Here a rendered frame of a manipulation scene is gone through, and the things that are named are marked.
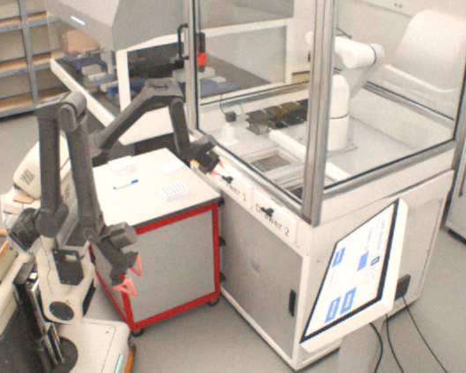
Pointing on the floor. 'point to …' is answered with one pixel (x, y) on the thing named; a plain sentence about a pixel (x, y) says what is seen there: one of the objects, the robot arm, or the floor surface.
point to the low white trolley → (161, 241)
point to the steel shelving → (18, 103)
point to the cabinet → (300, 271)
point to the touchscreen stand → (359, 348)
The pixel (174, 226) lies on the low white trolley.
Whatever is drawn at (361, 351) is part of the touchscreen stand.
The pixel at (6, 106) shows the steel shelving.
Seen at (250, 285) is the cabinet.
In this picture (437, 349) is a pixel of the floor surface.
